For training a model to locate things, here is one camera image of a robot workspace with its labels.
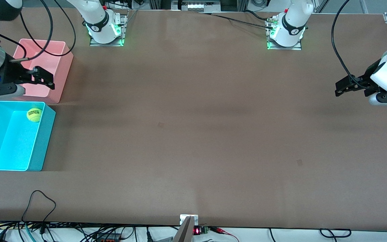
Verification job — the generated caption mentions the red clip lead wires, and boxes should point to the red clip lead wires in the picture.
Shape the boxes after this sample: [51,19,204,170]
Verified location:
[212,227,240,242]

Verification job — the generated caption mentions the black looped table cable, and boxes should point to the black looped table cable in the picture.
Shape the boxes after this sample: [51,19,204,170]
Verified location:
[21,190,57,233]

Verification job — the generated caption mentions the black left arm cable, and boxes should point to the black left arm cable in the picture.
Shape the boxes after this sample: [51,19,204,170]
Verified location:
[331,0,382,92]

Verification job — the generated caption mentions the grey front camera bracket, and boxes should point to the grey front camera bracket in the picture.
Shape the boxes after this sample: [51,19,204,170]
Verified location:
[173,214,199,242]

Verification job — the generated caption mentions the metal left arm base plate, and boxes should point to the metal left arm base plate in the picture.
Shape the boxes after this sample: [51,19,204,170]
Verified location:
[265,16,303,51]

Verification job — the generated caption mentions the pink plastic bin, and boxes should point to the pink plastic bin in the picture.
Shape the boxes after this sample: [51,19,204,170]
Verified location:
[10,39,74,104]

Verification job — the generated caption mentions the aluminium frame with white light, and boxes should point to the aluminium frame with white light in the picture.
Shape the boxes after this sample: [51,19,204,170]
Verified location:
[171,0,221,12]

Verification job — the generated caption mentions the blue plastic bin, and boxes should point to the blue plastic bin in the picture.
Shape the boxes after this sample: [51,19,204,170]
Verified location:
[0,101,56,172]

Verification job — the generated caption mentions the black coiled cable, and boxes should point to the black coiled cable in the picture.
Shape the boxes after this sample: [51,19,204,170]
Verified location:
[319,228,352,238]

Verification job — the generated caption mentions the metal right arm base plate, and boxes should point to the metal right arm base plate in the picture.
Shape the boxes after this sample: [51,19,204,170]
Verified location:
[89,13,128,47]

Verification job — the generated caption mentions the yellow tennis ball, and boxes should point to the yellow tennis ball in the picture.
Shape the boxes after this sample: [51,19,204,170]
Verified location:
[27,108,43,123]

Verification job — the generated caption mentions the black cable across table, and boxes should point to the black cable across table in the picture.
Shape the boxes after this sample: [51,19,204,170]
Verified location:
[199,9,276,30]

